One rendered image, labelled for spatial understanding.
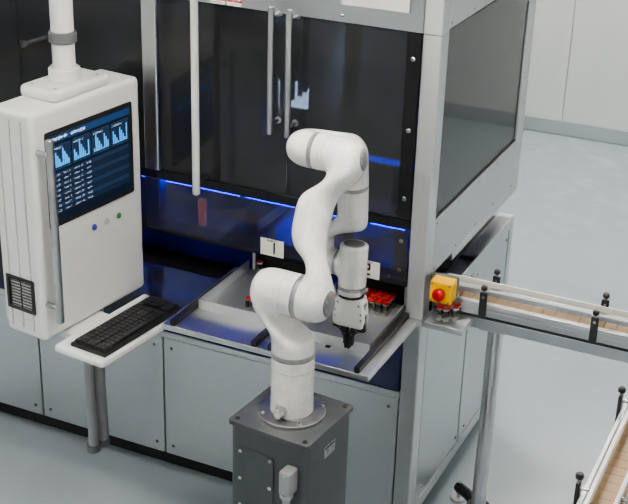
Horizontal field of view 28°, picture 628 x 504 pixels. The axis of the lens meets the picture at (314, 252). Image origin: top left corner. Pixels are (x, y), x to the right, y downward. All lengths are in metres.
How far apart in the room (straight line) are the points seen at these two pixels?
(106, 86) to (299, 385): 1.18
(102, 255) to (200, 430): 0.84
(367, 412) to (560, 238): 2.93
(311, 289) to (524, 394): 2.28
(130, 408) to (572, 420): 1.80
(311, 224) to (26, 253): 1.04
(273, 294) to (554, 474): 1.93
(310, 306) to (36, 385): 1.93
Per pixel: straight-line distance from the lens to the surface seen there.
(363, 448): 4.32
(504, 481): 4.84
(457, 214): 4.13
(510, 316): 4.01
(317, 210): 3.29
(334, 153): 3.29
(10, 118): 3.80
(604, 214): 7.34
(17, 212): 3.91
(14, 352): 4.97
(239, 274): 4.24
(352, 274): 3.63
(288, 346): 3.36
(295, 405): 3.44
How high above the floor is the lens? 2.71
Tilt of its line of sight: 24 degrees down
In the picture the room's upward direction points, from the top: 2 degrees clockwise
